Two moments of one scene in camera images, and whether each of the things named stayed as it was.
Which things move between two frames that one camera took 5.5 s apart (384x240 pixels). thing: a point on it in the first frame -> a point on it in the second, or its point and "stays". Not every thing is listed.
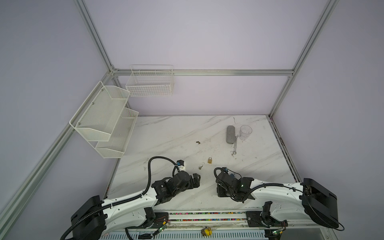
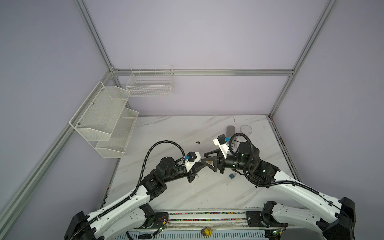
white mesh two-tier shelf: [104, 121] stays
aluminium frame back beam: [140, 72] stays
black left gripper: [191, 185] -> [194, 170]
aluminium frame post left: [90, 24] stays
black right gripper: [218, 191] -> [212, 158]
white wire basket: [150, 80] stays
